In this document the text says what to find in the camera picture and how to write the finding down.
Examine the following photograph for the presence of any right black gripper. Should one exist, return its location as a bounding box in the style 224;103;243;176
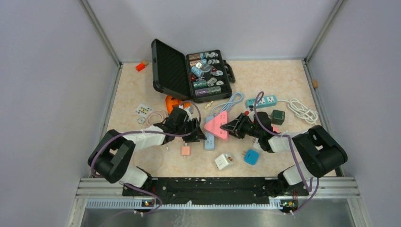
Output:
221;113;262;139

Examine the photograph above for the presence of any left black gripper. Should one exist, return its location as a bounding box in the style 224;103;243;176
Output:
175;118;206;143

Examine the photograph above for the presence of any pink triangular power socket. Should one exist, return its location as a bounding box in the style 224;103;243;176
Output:
204;111;228;141

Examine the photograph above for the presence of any light blue power strip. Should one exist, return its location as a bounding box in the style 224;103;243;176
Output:
204;127;215;151

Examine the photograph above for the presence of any small salmon charger plug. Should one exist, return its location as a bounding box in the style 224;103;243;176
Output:
181;143;191;158

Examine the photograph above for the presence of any blue charger plug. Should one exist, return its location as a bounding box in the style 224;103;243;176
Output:
243;149;260;166

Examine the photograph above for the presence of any pink charger plug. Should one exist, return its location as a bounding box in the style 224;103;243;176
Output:
272;126;280;133

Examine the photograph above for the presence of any dark green cube plug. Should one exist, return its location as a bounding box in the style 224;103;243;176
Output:
271;110;286;125

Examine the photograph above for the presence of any white cartoon plug adapter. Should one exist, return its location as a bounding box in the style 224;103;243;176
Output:
214;153;234;170

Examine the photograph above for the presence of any white charger plug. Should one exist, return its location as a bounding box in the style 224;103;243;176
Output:
253;140;262;151

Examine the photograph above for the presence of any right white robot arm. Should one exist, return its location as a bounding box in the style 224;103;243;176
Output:
220;112;348;195

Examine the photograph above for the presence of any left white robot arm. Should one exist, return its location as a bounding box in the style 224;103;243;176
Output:
87;107;205;195

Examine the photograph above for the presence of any small white plastic connector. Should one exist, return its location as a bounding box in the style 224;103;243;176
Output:
204;101;214;109

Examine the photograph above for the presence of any orange tape dispenser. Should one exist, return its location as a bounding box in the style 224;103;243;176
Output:
165;96;183;115

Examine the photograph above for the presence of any open black carrying case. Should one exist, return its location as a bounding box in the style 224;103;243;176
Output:
151;39;235;103

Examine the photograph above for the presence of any small white round chip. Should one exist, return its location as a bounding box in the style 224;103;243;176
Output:
137;117;146;124

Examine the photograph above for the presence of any white multi-hole adapter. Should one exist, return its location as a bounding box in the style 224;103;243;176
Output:
135;104;153;118

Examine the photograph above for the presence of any red small block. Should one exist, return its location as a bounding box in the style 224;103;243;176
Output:
135;63;147;72

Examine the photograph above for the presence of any light blue coiled cable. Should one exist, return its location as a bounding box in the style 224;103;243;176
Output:
209;92;245;117

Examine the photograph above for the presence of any pink coiled cable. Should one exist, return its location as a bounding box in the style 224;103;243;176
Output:
146;110;169;126

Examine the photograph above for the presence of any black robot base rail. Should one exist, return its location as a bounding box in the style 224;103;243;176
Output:
122;177;309;208

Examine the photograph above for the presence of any white coiled cable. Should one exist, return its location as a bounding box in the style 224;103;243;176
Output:
277;98;319;126

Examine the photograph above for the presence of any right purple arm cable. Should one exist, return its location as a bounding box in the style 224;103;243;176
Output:
253;91;320;217

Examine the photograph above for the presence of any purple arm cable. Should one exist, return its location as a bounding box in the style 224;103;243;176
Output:
90;100;202;217
253;91;320;217

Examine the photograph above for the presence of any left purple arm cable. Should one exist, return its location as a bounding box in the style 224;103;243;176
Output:
90;100;202;217

